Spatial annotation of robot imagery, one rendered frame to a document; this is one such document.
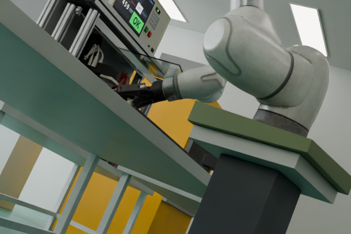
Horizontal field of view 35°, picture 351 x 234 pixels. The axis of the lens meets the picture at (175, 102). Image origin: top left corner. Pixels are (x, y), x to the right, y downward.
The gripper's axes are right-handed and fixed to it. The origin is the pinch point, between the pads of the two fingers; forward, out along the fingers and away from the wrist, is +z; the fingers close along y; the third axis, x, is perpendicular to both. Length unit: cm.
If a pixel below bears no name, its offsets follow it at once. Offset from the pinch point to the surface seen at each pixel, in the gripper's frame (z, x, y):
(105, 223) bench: 77, -9, 163
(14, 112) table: 97, 46, 87
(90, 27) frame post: -0.7, 21.0, -18.2
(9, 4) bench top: -17, -17, -91
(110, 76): -0.2, 9.6, -0.7
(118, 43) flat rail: -2.8, 24.0, 1.9
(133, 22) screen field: -6.5, 37.0, 10.1
